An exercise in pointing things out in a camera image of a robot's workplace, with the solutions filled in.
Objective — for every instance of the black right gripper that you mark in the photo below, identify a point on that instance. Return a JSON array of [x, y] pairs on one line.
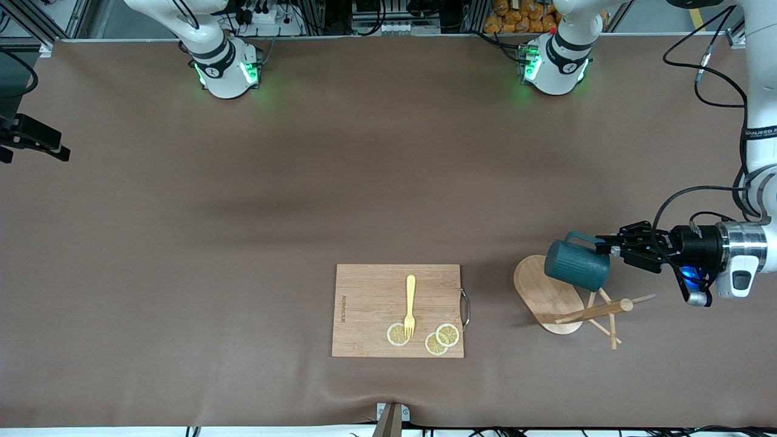
[[30, 137]]

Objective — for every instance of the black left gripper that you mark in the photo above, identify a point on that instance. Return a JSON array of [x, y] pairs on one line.
[[695, 244]]

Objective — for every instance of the dark teal mug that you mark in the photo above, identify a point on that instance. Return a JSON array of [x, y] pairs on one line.
[[573, 270]]

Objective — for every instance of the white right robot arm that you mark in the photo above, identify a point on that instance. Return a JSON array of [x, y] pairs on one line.
[[224, 79]]

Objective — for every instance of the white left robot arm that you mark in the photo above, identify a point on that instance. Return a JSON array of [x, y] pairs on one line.
[[762, 73]]

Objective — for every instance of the oval wooden rack base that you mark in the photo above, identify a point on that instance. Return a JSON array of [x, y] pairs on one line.
[[546, 303]]

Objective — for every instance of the yellow lemon slice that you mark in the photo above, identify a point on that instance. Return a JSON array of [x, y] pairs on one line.
[[394, 335], [448, 335], [434, 346]]

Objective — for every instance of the yellow plastic fork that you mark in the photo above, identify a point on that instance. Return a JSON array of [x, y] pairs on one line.
[[411, 291]]

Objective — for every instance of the pile of orange bags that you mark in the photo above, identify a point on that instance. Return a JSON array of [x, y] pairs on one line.
[[522, 18]]

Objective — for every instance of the white power strip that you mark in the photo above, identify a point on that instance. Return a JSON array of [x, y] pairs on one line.
[[273, 18]]

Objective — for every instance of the wooden cutting board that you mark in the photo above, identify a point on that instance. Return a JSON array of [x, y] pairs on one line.
[[370, 303]]

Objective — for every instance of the wooden rack post with pegs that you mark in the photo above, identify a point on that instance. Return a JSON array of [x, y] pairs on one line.
[[598, 312]]

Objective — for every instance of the aluminium profile frame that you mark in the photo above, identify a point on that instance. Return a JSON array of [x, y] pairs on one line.
[[475, 15]]

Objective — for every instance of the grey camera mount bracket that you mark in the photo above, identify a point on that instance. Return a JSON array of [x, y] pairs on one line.
[[391, 422]]

